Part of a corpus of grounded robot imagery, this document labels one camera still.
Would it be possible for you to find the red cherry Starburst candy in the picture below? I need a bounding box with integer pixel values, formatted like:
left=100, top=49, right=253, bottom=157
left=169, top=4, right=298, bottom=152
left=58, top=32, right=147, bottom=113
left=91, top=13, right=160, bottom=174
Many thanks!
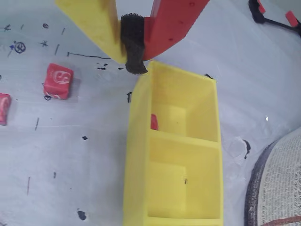
left=0, top=93, right=12, bottom=126
left=150, top=114, right=159, bottom=131
left=43, top=63, right=75, bottom=101

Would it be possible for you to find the white plastic table cover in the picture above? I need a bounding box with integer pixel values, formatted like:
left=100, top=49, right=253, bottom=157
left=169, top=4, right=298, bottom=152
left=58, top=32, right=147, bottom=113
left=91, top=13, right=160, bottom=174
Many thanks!
left=0, top=0, right=301, bottom=226

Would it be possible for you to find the yellow three-compartment box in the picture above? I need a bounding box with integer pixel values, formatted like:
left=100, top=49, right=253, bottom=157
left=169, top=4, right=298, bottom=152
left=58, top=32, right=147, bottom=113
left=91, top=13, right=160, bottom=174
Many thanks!
left=122, top=60, right=224, bottom=226

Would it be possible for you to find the black clamp with red pads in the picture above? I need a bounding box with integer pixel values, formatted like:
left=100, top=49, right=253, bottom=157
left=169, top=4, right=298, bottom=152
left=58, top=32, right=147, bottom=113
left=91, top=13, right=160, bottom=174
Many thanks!
left=248, top=0, right=301, bottom=38

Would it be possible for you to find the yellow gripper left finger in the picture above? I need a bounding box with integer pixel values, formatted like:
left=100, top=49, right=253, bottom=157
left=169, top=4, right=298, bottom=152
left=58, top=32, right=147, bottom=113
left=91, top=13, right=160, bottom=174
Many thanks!
left=55, top=0, right=129, bottom=65

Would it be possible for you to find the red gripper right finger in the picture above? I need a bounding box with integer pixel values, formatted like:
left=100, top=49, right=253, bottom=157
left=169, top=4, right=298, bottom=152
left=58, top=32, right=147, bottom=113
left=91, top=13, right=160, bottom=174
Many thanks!
left=120, top=0, right=210, bottom=76

